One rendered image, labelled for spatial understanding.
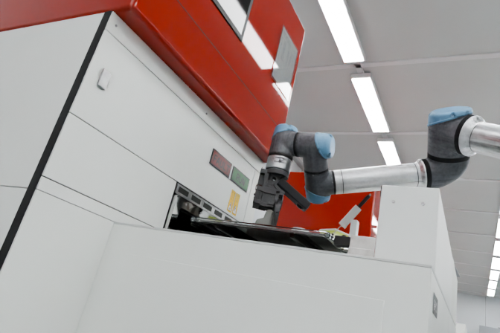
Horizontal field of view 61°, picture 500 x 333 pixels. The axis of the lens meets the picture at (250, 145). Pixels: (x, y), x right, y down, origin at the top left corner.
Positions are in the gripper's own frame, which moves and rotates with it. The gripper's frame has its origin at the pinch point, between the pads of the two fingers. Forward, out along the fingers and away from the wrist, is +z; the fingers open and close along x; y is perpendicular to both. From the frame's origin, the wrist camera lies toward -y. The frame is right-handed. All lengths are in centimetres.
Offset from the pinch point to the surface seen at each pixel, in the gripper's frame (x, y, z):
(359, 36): -133, -45, -184
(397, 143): -288, -134, -184
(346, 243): 29.1, -14.0, 2.4
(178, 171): 16.0, 28.1, -8.7
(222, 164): 0.2, 18.8, -18.5
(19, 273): 44, 44, 23
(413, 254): 53, -19, 7
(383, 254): 51, -15, 8
